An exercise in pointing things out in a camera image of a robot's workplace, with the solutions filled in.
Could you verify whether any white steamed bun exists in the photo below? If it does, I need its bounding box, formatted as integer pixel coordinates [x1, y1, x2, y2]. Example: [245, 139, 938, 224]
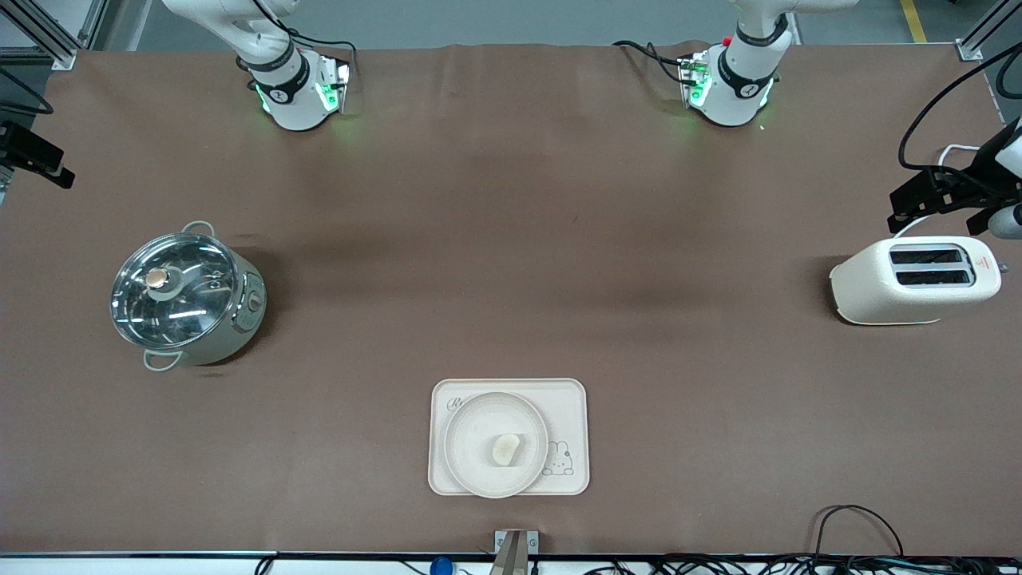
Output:
[489, 434, 528, 466]

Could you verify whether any white round plate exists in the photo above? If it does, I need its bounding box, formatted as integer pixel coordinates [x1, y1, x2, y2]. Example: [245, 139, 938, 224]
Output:
[444, 391, 549, 499]

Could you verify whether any white two-slot toaster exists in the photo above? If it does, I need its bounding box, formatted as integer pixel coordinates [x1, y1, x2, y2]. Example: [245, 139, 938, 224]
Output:
[829, 236, 1003, 326]

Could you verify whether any glass pot lid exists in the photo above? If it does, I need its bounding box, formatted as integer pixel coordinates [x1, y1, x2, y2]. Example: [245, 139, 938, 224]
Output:
[110, 232, 241, 349]

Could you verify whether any steel electric cooking pot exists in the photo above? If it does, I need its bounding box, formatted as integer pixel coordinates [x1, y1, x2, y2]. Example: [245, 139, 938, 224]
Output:
[109, 221, 267, 373]

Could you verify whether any cream rabbit print tray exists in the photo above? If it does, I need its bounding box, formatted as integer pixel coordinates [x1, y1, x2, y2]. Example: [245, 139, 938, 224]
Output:
[428, 379, 590, 497]

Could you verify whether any brown table mat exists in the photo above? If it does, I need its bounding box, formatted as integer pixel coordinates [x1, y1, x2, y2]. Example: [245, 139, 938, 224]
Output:
[0, 42, 1022, 557]

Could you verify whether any aluminium frame post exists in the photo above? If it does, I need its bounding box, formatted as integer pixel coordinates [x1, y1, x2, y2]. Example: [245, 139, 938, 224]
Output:
[0, 0, 109, 71]
[956, 0, 1022, 62]

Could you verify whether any thin black looped cable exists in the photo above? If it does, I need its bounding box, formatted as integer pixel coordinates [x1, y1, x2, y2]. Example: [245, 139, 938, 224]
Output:
[813, 504, 905, 560]

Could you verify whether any black arm base cable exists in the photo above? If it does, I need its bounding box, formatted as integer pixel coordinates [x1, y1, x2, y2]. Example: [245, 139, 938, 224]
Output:
[612, 40, 691, 85]
[275, 28, 358, 81]

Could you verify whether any black cable bundle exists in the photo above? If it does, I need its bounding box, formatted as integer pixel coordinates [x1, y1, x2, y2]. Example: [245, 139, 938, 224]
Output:
[255, 551, 1022, 575]

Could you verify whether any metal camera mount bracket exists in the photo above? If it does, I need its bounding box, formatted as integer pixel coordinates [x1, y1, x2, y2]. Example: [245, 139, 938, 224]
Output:
[493, 529, 538, 575]

